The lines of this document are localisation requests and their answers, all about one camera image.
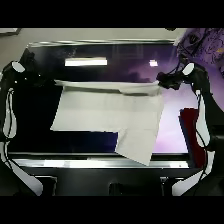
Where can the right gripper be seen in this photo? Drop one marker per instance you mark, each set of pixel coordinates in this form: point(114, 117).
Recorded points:
point(168, 80)

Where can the white T-shirt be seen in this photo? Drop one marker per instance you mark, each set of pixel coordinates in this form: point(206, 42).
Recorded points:
point(110, 113)

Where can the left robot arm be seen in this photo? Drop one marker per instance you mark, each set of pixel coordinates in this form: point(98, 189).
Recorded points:
point(7, 110)

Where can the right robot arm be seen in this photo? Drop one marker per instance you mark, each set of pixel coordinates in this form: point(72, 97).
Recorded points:
point(202, 100)

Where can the patterned garment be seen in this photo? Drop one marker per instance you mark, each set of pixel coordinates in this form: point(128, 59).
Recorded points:
point(203, 41)

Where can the red garment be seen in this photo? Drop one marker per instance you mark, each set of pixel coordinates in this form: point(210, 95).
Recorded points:
point(190, 130)

